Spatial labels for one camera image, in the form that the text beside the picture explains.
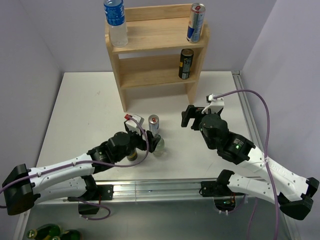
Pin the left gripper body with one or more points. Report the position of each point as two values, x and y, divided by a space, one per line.
136 140

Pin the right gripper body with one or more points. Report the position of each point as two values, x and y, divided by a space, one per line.
210 144

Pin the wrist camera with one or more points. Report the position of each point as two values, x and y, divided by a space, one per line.
215 104
133 122

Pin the aluminium rail frame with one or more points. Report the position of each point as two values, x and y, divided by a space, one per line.
86 113

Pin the wooden shelf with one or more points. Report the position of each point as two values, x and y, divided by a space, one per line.
156 35

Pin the green bottles lower left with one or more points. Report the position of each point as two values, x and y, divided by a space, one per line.
53 232

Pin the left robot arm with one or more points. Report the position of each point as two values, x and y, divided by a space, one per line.
73 179

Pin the black can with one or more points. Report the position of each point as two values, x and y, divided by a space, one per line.
133 155
185 63

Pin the plastic water bottle blue label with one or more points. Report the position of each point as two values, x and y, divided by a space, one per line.
115 17

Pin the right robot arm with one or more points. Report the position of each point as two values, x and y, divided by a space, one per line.
278 185

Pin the clear glass bottle front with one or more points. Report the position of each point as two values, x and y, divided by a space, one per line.
160 147

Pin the red bull can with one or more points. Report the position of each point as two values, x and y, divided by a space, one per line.
153 124
195 23

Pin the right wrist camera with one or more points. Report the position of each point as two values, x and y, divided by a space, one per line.
215 104

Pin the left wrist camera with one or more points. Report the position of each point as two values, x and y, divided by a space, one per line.
133 122

